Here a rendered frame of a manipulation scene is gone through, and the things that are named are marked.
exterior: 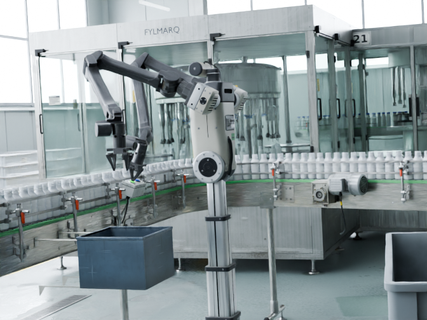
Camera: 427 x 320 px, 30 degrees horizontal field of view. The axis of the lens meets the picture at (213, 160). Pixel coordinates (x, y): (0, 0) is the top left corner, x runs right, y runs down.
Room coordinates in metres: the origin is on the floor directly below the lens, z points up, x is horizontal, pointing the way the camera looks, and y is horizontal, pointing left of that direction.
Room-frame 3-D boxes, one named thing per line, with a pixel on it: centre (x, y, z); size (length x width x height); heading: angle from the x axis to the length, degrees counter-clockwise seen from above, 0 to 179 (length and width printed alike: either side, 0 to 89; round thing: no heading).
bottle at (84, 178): (4.01, 0.66, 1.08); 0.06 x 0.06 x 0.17
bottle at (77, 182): (3.95, 0.68, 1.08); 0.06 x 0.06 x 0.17
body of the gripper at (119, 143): (3.44, 0.40, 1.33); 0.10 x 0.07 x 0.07; 70
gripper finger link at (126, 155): (3.43, 0.39, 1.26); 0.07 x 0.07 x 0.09; 70
